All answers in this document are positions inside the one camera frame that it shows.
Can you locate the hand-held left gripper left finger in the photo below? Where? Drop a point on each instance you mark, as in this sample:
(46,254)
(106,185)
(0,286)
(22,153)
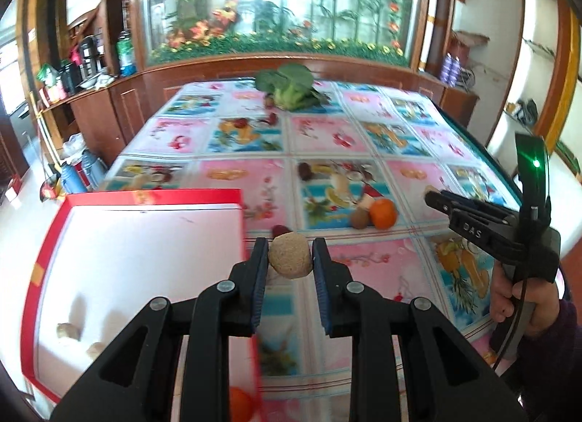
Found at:
(259,285)

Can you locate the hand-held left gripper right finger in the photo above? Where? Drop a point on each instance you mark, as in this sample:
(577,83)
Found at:
(320,285)

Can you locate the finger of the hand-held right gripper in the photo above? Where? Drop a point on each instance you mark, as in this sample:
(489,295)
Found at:
(486,209)
(454,213)

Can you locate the brown round potato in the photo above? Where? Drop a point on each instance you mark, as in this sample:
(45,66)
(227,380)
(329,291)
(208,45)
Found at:
(291,256)

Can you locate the orange mandarin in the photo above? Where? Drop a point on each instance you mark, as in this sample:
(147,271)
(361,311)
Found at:
(241,404)
(383,213)

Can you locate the red cardboard box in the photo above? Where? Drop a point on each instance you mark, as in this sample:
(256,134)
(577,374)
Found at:
(136,258)

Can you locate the small beige ginger piece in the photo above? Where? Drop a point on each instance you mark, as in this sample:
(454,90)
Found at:
(95,350)
(68,331)

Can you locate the person's right forearm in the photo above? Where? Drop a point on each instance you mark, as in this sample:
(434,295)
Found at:
(559,358)

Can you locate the person's right hand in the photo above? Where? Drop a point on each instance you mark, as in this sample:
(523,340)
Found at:
(500,299)

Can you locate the dark red date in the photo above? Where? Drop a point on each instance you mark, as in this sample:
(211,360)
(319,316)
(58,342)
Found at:
(281,230)
(305,172)
(241,122)
(273,118)

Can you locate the brown kiwi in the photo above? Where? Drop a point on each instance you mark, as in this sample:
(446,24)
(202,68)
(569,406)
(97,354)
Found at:
(361,218)

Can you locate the black shoes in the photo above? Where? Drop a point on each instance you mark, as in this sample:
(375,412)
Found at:
(531,112)

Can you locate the low wooden cabinet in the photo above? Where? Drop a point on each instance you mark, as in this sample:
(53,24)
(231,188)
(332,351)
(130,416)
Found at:
(448,99)

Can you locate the purple spray can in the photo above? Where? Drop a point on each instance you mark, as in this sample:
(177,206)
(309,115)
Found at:
(454,71)
(447,68)

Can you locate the printed plastic tablecloth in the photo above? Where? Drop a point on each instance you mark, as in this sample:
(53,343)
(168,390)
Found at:
(327,135)

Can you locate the green bok choy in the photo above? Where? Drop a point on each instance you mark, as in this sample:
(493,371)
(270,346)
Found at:
(291,88)

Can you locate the blue thermos flask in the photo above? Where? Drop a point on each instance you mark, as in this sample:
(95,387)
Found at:
(73,178)
(94,169)

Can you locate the wooden sideboard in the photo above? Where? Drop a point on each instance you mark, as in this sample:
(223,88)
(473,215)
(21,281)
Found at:
(104,112)

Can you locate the green plastic bottle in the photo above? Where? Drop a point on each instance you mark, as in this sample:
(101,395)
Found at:
(126,56)

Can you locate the green packet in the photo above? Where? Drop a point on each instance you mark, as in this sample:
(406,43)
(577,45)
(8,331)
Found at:
(50,75)

